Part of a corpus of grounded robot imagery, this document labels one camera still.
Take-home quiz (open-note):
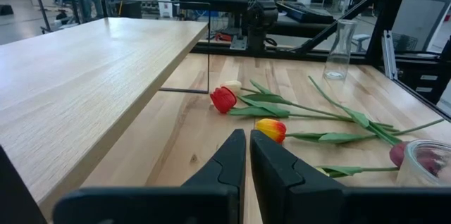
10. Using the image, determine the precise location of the red artificial tulip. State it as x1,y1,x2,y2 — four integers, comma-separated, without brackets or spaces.
210,86,399,133

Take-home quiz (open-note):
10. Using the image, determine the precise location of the silver aluminium extrusion piece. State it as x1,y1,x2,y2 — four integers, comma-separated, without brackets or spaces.
382,30,399,80

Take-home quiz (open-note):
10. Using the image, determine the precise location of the pink artificial tulip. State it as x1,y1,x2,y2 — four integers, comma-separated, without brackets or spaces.
315,165,401,179

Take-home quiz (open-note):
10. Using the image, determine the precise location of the metal base plate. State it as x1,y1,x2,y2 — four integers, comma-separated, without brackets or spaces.
229,35,248,51

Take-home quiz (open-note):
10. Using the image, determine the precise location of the orange yellow artificial tulip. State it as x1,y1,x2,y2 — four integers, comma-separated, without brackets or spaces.
255,118,445,144

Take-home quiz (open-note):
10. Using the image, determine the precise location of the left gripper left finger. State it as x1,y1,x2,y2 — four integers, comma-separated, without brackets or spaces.
52,128,247,224

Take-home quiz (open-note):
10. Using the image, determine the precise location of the dark red flower bunch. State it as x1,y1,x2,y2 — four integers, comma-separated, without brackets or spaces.
323,19,357,81

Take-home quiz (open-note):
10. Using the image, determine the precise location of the white chair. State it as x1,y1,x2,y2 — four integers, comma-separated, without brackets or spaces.
351,33,371,53

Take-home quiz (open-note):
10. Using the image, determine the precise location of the cream artificial tulip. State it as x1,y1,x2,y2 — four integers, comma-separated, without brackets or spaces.
220,78,395,128

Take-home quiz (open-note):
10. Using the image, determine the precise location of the black box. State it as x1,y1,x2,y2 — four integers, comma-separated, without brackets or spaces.
101,0,142,19

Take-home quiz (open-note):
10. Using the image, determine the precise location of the wooden shelf with black legs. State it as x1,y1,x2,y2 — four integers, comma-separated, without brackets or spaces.
0,0,211,224

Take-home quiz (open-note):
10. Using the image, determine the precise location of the white box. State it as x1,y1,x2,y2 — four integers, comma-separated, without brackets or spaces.
156,0,174,19

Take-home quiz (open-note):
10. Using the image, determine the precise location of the short glass vase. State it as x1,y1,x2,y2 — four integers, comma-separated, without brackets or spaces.
394,139,451,188

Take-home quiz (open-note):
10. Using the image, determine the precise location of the dark grey desk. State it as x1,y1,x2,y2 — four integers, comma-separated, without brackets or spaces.
267,15,334,39

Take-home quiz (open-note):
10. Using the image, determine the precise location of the grey partition panel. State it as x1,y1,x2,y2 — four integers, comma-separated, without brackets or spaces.
390,0,451,54

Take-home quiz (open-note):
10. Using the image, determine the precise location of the dark maroon artificial tulip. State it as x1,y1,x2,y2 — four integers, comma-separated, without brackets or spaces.
308,75,412,168

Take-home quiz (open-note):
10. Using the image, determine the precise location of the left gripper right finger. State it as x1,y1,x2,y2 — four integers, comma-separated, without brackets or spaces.
249,130,451,224

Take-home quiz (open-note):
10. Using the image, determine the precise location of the black drawer cabinet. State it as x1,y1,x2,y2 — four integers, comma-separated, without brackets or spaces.
397,61,445,106

